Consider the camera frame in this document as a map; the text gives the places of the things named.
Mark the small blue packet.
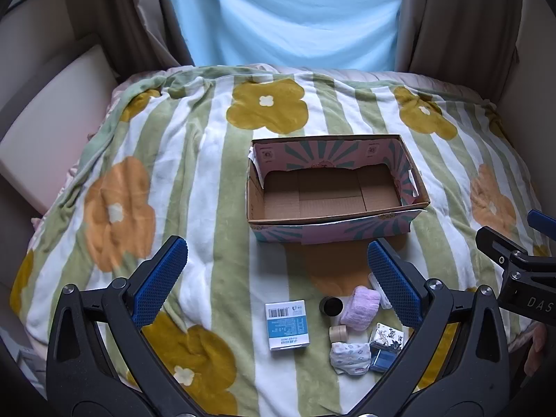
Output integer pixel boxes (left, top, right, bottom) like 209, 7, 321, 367
369, 341, 398, 373

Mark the brown curtain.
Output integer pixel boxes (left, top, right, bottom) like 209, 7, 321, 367
65, 0, 196, 80
393, 0, 522, 84

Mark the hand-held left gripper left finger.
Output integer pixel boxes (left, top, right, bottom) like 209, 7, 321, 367
46, 235, 205, 417

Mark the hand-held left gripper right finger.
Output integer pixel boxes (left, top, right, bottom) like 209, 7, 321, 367
347, 239, 512, 417

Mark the blue and white carton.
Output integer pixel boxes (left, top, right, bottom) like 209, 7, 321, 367
265, 300, 310, 351

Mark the pink printed cardboard box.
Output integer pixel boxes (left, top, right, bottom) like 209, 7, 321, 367
246, 134, 431, 245

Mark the white patterned cloth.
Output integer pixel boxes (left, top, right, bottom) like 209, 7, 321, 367
329, 341, 372, 377

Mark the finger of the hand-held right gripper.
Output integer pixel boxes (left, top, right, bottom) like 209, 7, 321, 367
475, 225, 528, 279
527, 210, 556, 241

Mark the illustrated card box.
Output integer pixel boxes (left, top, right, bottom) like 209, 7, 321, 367
369, 322, 406, 350

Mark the black round jar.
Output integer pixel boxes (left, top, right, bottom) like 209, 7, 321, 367
319, 296, 346, 316

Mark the purple rolled towel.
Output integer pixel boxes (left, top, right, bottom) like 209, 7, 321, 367
340, 286, 382, 330

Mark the white cushion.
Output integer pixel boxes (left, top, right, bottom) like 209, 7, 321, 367
0, 44, 121, 216

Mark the white plastic case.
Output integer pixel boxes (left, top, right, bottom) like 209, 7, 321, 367
368, 273, 394, 312

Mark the light blue window cloth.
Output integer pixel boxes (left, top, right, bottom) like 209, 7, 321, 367
163, 0, 406, 73

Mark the striped floral blanket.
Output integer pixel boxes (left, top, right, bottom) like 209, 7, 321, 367
9, 65, 552, 417

